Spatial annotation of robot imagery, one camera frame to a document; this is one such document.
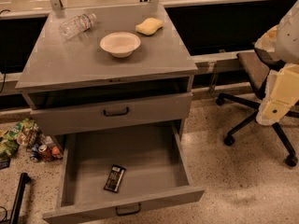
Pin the yellow sponge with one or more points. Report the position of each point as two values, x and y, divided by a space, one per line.
149 26

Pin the blue soda can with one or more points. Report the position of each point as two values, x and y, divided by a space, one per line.
34 153

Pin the black metal stand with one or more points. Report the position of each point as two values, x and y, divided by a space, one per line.
24 180

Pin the orange snack package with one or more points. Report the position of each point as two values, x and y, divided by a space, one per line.
56 153

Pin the open grey middle drawer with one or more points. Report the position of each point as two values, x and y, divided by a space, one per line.
156 175

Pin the clear plastic snack wrapper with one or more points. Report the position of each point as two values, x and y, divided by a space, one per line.
28 136

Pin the dark small packet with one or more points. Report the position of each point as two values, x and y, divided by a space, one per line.
4 164

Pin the black rxbar chocolate bar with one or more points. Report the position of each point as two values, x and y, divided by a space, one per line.
114 179

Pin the closed grey top drawer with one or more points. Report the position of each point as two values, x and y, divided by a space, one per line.
93 117

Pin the clear plastic water bottle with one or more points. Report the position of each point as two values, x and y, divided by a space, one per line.
77 25

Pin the grey metal drawer cabinet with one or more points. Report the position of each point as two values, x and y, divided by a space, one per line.
63 73

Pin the red soda can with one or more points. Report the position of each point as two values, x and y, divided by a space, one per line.
45 153

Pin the white paper bowl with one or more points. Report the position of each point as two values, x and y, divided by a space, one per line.
120 44

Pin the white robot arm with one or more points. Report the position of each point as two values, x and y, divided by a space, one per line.
282 84

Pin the green chip bag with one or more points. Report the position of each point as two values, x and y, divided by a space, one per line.
8 142

